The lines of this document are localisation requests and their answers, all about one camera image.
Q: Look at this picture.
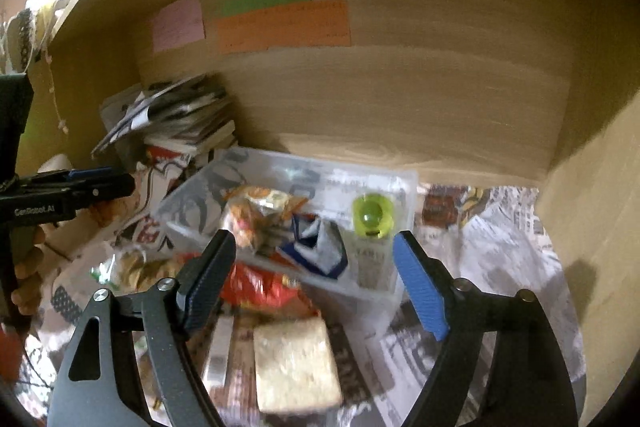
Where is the blue and white snack packet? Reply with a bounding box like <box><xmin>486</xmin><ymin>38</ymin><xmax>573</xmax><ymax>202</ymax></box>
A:
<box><xmin>278</xmin><ymin>213</ymin><xmax>349</xmax><ymax>281</ymax></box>

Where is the pale square wafer packet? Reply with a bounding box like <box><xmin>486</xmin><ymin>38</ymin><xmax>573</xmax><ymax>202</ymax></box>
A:
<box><xmin>253</xmin><ymin>319</ymin><xmax>344</xmax><ymax>413</ymax></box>

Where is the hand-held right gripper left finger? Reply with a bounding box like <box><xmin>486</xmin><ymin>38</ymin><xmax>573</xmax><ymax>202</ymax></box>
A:
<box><xmin>48</xmin><ymin>229</ymin><xmax>237</xmax><ymax>427</ymax></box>

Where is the orange crinkly snack bag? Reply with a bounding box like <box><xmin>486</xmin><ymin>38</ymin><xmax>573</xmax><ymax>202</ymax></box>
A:
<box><xmin>219</xmin><ymin>185</ymin><xmax>308</xmax><ymax>256</ymax></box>

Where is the pink sticky note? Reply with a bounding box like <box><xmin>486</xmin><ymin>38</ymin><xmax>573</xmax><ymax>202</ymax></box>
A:
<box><xmin>152</xmin><ymin>0</ymin><xmax>206</xmax><ymax>52</ymax></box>

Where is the clear-wrapped cracker packet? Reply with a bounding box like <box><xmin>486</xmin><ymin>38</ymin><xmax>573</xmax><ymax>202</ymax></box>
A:
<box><xmin>92</xmin><ymin>247</ymin><xmax>185</xmax><ymax>294</ymax></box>

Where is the stack of books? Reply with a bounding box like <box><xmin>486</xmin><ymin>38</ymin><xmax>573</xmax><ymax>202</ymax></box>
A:
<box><xmin>91</xmin><ymin>74</ymin><xmax>238</xmax><ymax>168</ymax></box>

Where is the person's left hand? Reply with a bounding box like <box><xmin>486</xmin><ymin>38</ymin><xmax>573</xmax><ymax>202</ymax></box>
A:
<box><xmin>11</xmin><ymin>226</ymin><xmax>49</xmax><ymax>317</ymax></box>

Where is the printed newspaper sheet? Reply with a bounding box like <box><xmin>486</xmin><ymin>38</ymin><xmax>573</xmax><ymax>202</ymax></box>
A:
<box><xmin>330</xmin><ymin>183</ymin><xmax>587</xmax><ymax>427</ymax></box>

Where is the red snack bag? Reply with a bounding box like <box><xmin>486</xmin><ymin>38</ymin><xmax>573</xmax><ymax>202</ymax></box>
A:
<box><xmin>218</xmin><ymin>261</ymin><xmax>304</xmax><ymax>309</ymax></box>

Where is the white beaded string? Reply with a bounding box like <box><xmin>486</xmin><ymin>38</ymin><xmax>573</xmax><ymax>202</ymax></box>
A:
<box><xmin>42</xmin><ymin>45</ymin><xmax>70</xmax><ymax>134</ymax></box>

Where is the clear plastic storage box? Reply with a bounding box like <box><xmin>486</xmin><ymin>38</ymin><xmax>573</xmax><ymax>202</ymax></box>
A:
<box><xmin>157</xmin><ymin>147</ymin><xmax>420</xmax><ymax>309</ymax></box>

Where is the silver snack bar wrapper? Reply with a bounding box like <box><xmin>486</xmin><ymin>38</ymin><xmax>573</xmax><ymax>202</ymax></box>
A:
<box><xmin>202</xmin><ymin>315</ymin><xmax>236</xmax><ymax>389</ymax></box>

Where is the green-lidded snack cup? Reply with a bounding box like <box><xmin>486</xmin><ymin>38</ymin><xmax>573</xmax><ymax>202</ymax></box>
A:
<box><xmin>350</xmin><ymin>194</ymin><xmax>396</xmax><ymax>291</ymax></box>

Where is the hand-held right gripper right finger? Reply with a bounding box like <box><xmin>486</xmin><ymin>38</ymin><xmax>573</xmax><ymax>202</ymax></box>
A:
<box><xmin>393</xmin><ymin>230</ymin><xmax>585</xmax><ymax>427</ymax></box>

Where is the orange sticky note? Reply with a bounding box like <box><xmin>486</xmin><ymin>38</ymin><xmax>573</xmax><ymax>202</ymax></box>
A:
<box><xmin>216</xmin><ymin>0</ymin><xmax>351</xmax><ymax>54</ymax></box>

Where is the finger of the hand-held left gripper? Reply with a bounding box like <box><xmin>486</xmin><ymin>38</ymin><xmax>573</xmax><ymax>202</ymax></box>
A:
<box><xmin>20</xmin><ymin>167</ymin><xmax>137</xmax><ymax>214</ymax></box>

